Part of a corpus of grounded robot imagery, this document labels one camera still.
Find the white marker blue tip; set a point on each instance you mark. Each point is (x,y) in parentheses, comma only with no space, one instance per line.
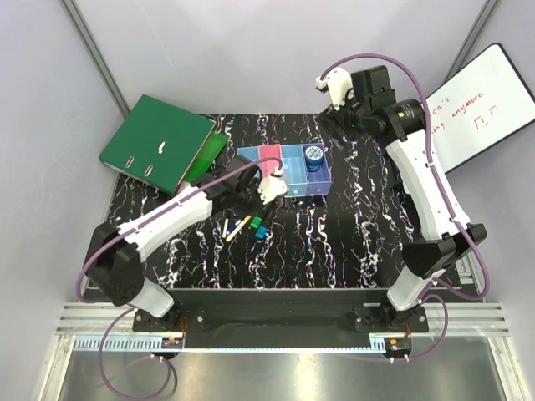
(232,233)

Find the blue cleaning gel jar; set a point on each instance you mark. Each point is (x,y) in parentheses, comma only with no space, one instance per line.
(313,156)

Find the green ring binder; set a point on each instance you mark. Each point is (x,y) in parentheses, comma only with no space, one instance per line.
(157,143)

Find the aluminium frame rail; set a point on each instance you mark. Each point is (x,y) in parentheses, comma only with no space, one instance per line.
(101,325)

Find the white whiteboard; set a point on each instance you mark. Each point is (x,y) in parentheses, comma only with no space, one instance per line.
(485,102)

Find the yellow-tipped white marker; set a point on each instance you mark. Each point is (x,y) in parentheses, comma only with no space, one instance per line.
(243,221)

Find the light blue bin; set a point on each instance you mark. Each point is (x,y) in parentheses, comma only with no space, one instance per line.
(294,170)
(248,155)

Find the light blue middle bin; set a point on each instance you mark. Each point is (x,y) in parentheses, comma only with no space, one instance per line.
(294,170)

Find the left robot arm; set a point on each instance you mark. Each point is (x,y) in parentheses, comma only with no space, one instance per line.
(116,254)

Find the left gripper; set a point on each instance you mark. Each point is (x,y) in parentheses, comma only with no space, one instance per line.
(254,185)

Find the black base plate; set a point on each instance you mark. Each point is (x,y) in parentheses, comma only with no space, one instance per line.
(278,319)

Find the purple bin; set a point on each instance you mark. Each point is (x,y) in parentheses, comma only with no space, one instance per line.
(319,182)

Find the green transparent folder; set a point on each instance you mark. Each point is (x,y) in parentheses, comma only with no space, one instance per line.
(206,156)

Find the green eraser cap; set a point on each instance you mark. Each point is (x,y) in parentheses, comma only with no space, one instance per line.
(256,222)

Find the black marker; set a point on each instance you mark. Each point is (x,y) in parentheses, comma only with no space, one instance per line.
(268,217)

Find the light blue left bin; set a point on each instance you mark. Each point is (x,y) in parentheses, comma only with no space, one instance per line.
(248,155)

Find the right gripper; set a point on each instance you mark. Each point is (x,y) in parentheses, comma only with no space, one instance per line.
(334,116)

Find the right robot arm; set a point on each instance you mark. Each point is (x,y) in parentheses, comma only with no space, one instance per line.
(364,103)

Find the thin white pen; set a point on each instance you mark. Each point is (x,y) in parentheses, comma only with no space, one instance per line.
(225,227)

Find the blue eraser cap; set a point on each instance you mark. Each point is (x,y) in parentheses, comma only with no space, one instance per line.
(261,232)

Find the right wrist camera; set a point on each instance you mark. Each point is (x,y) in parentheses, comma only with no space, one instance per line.
(338,84)

